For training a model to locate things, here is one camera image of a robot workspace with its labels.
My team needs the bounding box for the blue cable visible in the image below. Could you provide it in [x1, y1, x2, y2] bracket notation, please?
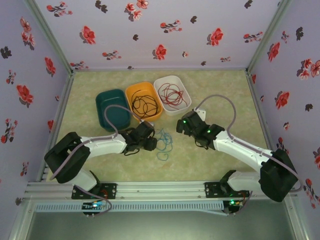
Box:
[157, 129, 174, 152]
[156, 127, 174, 161]

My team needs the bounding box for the white plastic bin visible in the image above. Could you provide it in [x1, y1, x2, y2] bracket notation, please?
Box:
[153, 75, 192, 117]

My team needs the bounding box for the teal plastic bin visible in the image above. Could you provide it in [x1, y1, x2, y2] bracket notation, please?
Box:
[95, 89, 132, 133]

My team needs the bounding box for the orange plastic bin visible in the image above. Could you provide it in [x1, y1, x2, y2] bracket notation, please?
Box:
[125, 81, 163, 123]

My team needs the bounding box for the controller board with LED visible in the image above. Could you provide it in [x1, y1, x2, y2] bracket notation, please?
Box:
[223, 198, 245, 216]
[82, 201, 107, 217]

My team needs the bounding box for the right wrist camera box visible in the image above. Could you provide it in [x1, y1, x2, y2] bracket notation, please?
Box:
[192, 106, 208, 121]

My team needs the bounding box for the left arm grey cable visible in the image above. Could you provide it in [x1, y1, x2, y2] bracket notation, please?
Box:
[49, 104, 148, 216]

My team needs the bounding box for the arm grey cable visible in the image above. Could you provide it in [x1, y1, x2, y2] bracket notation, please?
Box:
[195, 94, 305, 216]
[49, 104, 148, 216]

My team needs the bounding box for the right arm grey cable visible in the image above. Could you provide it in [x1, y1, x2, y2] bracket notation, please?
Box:
[195, 94, 305, 216]

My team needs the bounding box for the long aluminium mounting rail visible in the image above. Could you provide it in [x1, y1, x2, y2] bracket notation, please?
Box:
[24, 179, 298, 201]

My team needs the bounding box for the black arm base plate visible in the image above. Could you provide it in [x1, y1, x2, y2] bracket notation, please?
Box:
[204, 181, 250, 199]
[71, 183, 118, 200]

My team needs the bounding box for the white slotted cable duct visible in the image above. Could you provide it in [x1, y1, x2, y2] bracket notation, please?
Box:
[33, 201, 225, 213]

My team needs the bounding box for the thin aluminium wall rail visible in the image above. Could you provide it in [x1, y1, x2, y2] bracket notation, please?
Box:
[72, 66, 248, 73]

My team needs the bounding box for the aluminium side rail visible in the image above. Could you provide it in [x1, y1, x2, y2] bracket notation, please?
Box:
[245, 71, 284, 180]
[37, 72, 76, 181]

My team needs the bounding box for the aluminium frame post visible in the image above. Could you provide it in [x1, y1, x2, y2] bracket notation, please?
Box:
[245, 0, 293, 73]
[23, 0, 76, 74]

